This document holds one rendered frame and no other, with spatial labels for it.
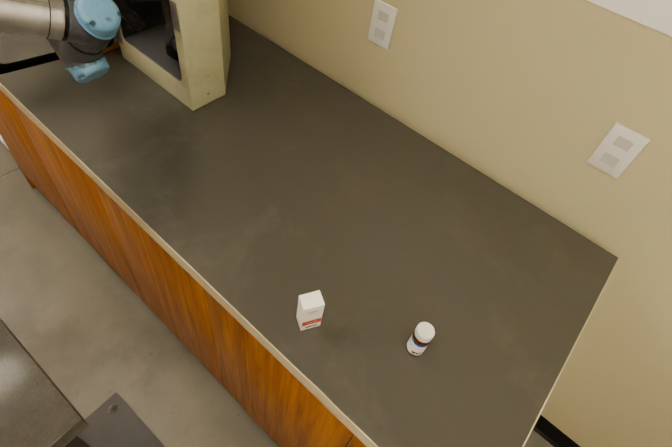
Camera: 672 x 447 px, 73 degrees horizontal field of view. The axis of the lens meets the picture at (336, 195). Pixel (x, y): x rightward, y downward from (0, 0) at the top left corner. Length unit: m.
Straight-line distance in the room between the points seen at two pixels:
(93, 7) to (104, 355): 1.35
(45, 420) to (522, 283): 0.91
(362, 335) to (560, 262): 0.50
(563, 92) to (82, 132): 1.12
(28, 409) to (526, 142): 1.11
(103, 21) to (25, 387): 0.62
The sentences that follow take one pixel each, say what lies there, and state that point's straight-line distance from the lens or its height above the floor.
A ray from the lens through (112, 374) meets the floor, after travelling 1.94.
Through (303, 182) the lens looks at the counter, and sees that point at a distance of 1.09.
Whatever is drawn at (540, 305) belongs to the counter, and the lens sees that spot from 1.06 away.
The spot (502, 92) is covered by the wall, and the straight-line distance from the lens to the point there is 1.16.
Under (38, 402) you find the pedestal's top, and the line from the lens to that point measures 0.92.
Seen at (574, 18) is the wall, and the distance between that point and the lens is 1.05.
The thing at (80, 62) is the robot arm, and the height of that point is 1.18.
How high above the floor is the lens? 1.75
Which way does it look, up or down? 49 degrees down
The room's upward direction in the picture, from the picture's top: 11 degrees clockwise
